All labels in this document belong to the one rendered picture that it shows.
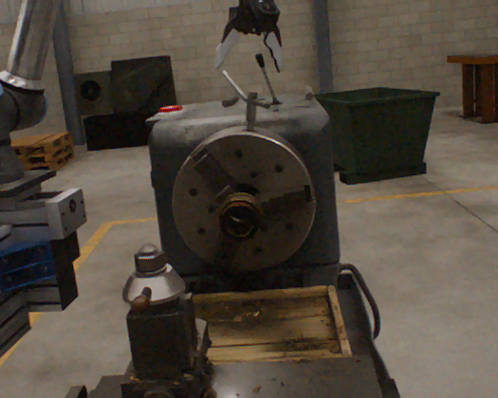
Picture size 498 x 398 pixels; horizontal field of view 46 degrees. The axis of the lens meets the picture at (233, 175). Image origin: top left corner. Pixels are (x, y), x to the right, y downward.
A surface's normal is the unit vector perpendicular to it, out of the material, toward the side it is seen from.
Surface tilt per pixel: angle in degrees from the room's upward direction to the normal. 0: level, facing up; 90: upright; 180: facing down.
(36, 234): 90
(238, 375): 0
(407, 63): 90
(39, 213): 90
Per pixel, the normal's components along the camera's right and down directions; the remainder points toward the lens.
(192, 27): -0.03, 0.21
